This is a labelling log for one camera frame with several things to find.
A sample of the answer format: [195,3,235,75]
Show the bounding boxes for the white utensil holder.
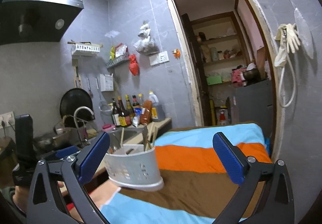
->
[103,144,164,192]

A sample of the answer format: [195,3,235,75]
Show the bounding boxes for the wooden chopstick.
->
[146,121,155,149]
[120,128,125,148]

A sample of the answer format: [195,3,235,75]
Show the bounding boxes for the silver butter knife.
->
[142,125,149,151]

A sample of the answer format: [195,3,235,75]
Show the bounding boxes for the person's left hand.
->
[11,180,84,222]

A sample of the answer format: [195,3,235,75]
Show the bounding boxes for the chrome faucet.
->
[72,106,96,148]

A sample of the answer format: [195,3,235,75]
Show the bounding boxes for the stainless steel sink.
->
[107,128,142,152]

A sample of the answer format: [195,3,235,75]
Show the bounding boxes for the dark soy sauce bottle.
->
[118,96,132,128]

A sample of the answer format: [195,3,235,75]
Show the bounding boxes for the black wok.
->
[60,88,94,128]

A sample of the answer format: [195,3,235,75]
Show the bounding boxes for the striped blue orange brown cloth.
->
[92,123,270,223]

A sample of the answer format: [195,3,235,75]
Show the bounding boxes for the brown snack bag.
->
[140,100,152,125]

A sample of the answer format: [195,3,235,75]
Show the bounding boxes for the large clear oil bottle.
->
[149,91,165,122]

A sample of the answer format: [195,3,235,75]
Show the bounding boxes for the dark grey cabinet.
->
[230,80,273,138]

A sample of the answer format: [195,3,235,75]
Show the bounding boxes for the red plastic bag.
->
[129,54,139,76]

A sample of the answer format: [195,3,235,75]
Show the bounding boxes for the black range hood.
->
[1,0,84,45]

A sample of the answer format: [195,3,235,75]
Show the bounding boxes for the wooden shelf unit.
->
[190,11,252,86]

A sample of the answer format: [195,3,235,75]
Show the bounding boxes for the white rubber gloves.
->
[274,23,301,67]

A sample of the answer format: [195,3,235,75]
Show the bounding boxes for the wooden door frame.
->
[166,0,282,159]

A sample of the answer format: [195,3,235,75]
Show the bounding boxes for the white box on wall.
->
[99,74,114,92]

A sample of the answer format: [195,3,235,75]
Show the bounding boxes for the white wall basket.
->
[71,43,103,57]

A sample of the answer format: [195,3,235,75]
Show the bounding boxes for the metal wall shelf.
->
[106,52,129,69]

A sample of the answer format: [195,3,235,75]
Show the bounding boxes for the white wall socket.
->
[149,51,169,66]

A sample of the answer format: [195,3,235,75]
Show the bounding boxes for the clear plastic bag on wall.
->
[133,21,159,55]

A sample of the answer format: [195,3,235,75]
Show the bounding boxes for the orange wall hook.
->
[172,49,181,59]

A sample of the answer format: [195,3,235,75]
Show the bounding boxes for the white hose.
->
[277,44,297,109]

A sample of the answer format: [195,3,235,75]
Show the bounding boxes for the transparent bag on wall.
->
[294,8,314,60]

